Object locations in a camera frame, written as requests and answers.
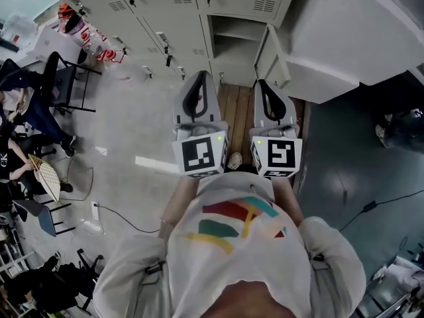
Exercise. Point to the person's right forearm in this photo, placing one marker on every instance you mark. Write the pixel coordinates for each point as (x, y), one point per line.
(291, 200)

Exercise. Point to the person's beige shoe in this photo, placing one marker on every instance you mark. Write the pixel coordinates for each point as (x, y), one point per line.
(234, 161)

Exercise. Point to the person's white printed t-shirt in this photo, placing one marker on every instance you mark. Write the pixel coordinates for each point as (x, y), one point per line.
(238, 253)

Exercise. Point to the clear plastic bag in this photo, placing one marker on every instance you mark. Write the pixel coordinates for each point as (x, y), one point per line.
(20, 26)

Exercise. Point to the person's black trousers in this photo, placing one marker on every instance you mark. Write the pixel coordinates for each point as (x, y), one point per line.
(246, 169)

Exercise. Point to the person's left forearm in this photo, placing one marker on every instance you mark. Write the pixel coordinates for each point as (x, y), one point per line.
(175, 207)

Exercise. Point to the wooden floor platform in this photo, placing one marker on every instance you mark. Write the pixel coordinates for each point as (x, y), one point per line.
(238, 111)

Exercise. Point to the black folding chair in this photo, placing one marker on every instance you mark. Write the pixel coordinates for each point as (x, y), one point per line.
(66, 78)

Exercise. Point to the white power strip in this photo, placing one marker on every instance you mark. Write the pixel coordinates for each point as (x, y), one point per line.
(95, 210)

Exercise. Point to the orange helmet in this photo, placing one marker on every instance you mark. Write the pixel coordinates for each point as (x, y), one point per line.
(65, 9)

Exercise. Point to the blue chair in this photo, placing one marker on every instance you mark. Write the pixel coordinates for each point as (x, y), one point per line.
(43, 217)

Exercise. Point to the black office chair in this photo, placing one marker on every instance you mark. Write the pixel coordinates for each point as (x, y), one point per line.
(49, 283)

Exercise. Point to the grey metal lockers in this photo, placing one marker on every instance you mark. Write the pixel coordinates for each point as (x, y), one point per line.
(172, 22)

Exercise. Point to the red and white plastic bag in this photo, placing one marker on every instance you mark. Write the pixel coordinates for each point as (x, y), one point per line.
(96, 41)

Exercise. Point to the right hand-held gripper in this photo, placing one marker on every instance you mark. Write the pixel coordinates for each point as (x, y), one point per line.
(281, 156)

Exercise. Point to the yellow grid fan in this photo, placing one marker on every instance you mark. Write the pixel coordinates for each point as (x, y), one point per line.
(46, 177)

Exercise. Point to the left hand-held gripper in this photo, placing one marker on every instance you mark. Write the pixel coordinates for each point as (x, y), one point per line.
(198, 154)

